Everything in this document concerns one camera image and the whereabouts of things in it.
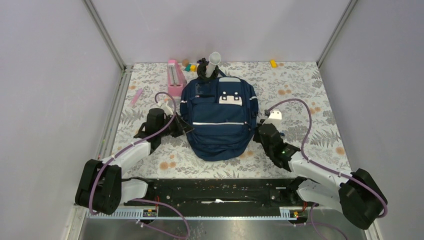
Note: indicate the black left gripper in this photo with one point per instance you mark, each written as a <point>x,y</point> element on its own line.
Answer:
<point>181,127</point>

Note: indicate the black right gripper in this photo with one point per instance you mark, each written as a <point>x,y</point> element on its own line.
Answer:
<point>256,137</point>

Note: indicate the navy blue backpack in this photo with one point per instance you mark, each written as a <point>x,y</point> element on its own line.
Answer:
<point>223,113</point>

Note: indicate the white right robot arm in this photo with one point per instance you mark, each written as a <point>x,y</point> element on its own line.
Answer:
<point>355,194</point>

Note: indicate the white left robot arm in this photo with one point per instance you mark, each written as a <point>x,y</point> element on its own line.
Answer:
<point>102,187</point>

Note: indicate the pink rack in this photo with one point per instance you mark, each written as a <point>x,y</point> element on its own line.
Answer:
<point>176,80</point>

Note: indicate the pink highlighter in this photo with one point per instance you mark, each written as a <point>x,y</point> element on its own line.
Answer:
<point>136,97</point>

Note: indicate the green block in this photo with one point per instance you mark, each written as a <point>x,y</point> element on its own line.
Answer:
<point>188,68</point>

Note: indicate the brown round block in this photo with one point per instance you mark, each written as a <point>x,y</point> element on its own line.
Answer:
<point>185,62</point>

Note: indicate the yellow block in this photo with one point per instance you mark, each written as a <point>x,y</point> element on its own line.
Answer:
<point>273,63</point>

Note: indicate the white cylinder on stand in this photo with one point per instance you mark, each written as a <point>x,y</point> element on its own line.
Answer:
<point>213,60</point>

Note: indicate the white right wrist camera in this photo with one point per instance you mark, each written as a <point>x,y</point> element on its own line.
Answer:
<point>275,117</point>

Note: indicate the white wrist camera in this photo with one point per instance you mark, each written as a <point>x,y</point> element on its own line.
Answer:
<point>275,117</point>
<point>168,110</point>

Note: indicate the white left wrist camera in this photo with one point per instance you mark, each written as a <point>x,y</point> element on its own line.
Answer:
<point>168,110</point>

